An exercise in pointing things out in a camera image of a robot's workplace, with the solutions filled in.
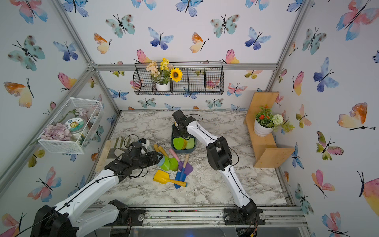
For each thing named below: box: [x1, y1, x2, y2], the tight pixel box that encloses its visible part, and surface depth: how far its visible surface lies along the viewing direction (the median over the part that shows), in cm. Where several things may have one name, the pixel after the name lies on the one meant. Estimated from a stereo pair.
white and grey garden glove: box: [94, 136, 132, 173], surface depth 98 cm
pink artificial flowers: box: [40, 122, 73, 141], surface depth 61 cm
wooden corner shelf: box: [243, 91, 296, 168], surface depth 95 cm
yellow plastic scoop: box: [152, 169, 188, 188], surface depth 88 cm
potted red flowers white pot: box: [253, 104, 295, 137], surface depth 88 cm
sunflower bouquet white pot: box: [145, 57, 184, 92], surface depth 86 cm
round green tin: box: [64, 117, 85, 133], surface depth 67 cm
